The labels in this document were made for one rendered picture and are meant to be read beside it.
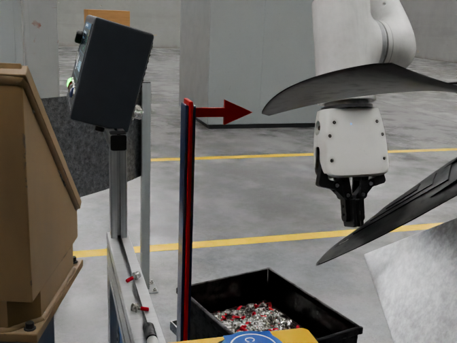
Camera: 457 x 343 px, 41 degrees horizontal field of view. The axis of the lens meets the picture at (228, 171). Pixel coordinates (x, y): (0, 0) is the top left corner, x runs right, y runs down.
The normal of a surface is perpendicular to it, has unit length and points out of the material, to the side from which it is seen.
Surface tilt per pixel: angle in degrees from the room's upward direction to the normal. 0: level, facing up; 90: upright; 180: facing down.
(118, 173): 90
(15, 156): 90
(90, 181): 90
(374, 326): 0
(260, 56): 90
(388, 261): 55
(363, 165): 72
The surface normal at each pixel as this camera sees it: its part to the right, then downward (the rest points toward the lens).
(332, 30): -0.49, 0.01
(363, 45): 0.47, -0.04
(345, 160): 0.25, -0.04
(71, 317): 0.04, -0.97
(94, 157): 0.84, 0.17
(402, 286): -0.49, -0.40
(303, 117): 0.30, 0.25
